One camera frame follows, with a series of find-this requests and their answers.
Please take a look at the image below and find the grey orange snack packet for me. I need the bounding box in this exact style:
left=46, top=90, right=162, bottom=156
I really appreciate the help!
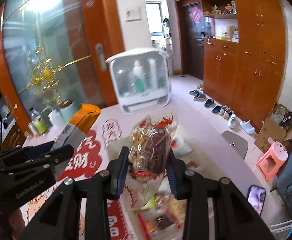
left=50, top=103, right=102, bottom=153

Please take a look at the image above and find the wooden wall cabinet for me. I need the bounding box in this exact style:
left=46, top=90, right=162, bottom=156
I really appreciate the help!
left=197, top=0, right=286, bottom=133

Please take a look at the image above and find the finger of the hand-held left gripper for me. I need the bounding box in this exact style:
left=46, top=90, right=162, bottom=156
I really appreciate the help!
left=0, top=141, right=55, bottom=162
left=23, top=144, right=75, bottom=172

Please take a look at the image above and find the mint green canister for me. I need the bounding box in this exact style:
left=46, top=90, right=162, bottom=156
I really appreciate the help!
left=59, top=99, right=83, bottom=123

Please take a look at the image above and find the peanut brittle clear packet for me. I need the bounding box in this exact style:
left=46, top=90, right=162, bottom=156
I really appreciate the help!
left=122, top=112, right=179, bottom=211

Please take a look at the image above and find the wooden framed glass door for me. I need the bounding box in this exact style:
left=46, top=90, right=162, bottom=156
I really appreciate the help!
left=0, top=0, right=125, bottom=130

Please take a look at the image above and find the white steriliser cabinet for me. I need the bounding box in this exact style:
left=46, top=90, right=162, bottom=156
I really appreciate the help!
left=105, top=48, right=172, bottom=116

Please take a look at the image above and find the grey chair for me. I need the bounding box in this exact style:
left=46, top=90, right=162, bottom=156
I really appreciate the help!
left=220, top=130, right=249, bottom=160

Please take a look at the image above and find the dark entrance door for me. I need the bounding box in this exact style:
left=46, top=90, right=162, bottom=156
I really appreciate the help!
left=174, top=0, right=205, bottom=81

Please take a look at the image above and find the white squeeze bottle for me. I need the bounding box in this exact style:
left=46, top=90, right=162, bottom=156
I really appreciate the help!
left=41, top=106, right=64, bottom=128

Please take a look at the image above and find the pink plastic stool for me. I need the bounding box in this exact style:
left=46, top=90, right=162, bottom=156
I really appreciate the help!
left=255, top=141, right=288, bottom=182

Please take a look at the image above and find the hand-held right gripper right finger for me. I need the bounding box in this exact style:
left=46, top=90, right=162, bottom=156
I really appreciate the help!
left=165, top=150, right=274, bottom=240

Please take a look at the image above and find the white wall switch panel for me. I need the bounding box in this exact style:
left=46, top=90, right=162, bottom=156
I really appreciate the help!
left=125, top=6, right=142, bottom=22

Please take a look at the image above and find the clear bottle green label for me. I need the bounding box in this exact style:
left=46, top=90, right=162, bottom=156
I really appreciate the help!
left=30, top=107, right=49, bottom=134

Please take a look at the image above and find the cardboard box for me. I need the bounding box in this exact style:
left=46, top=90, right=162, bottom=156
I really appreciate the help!
left=253, top=103, right=292, bottom=153

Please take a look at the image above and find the yellow puffed squares packet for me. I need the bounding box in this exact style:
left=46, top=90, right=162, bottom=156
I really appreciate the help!
left=161, top=192, right=187, bottom=217

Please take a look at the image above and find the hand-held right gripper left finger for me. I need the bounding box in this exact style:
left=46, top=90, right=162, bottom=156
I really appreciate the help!
left=18, top=147, right=130, bottom=240

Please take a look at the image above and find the smartphone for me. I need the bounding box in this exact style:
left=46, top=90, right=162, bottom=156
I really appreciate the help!
left=247, top=185, right=267, bottom=216

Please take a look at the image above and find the gold door ornament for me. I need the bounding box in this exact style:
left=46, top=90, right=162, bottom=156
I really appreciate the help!
left=17, top=44, right=92, bottom=108

